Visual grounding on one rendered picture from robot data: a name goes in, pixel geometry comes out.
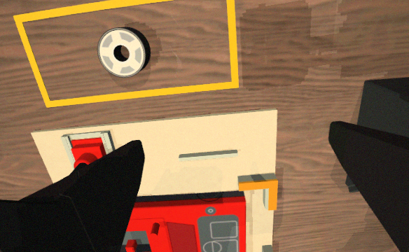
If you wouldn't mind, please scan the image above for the black toy wheel with cream hub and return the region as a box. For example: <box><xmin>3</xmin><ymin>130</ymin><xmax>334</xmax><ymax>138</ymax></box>
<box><xmin>97</xmin><ymin>27</ymin><xmax>151</xmax><ymax>78</ymax></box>

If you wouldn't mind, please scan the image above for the yellow rectangular outline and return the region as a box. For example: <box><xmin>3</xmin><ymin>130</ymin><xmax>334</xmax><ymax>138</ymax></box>
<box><xmin>14</xmin><ymin>0</ymin><xmax>239</xmax><ymax>108</ymax></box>

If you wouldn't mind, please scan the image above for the beige flat slab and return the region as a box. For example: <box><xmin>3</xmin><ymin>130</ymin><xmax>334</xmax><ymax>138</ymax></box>
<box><xmin>31</xmin><ymin>108</ymin><xmax>278</xmax><ymax>252</ymax></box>

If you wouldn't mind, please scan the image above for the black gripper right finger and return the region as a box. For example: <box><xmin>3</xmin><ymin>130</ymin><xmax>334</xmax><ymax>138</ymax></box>
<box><xmin>328</xmin><ymin>121</ymin><xmax>409</xmax><ymax>252</ymax></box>

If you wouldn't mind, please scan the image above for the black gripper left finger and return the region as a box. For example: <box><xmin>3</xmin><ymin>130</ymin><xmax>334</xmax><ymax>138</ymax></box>
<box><xmin>0</xmin><ymin>140</ymin><xmax>145</xmax><ymax>252</ymax></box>

